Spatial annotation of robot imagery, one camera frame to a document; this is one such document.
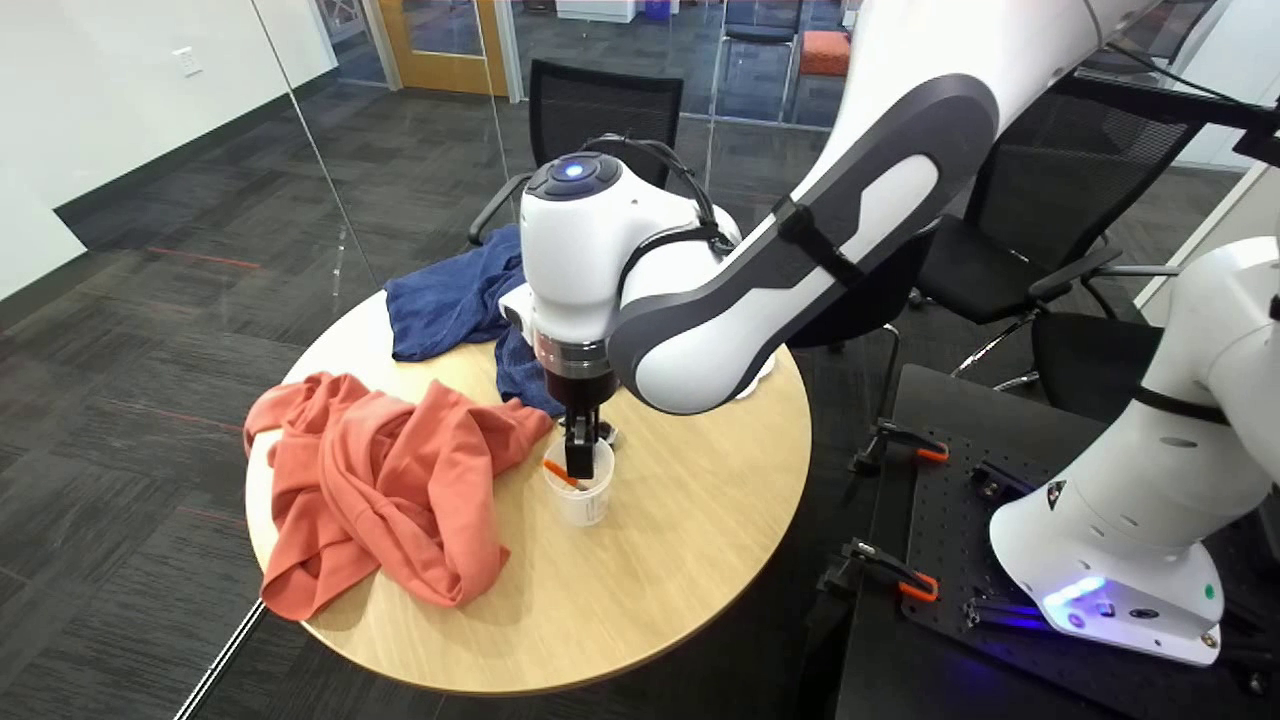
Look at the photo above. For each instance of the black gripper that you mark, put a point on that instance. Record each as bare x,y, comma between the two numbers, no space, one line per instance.
576,387

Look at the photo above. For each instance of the orange and white pen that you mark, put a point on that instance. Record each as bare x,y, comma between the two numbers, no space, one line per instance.
557,468

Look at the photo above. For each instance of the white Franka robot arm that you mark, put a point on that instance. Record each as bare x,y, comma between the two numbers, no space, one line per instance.
747,285

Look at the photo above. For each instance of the clear plastic cup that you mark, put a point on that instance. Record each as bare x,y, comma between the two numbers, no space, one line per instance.
586,507

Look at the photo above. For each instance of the round wooden table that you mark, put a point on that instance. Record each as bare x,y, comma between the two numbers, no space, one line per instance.
665,560

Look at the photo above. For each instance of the blue cloth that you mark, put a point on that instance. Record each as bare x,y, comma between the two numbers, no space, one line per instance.
453,300

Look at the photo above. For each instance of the orange cloth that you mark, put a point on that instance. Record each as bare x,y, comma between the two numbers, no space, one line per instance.
386,493

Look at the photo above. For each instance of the black mesh office chair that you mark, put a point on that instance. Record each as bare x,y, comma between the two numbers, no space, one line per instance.
586,114

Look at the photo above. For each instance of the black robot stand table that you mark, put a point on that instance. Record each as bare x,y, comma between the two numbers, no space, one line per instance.
933,653

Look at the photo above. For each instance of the wooden door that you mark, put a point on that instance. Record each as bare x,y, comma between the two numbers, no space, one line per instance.
443,42

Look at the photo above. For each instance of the orange box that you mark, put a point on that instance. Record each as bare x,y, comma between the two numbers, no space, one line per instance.
825,53

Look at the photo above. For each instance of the black wide office chair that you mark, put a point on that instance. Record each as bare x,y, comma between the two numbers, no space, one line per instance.
1052,201

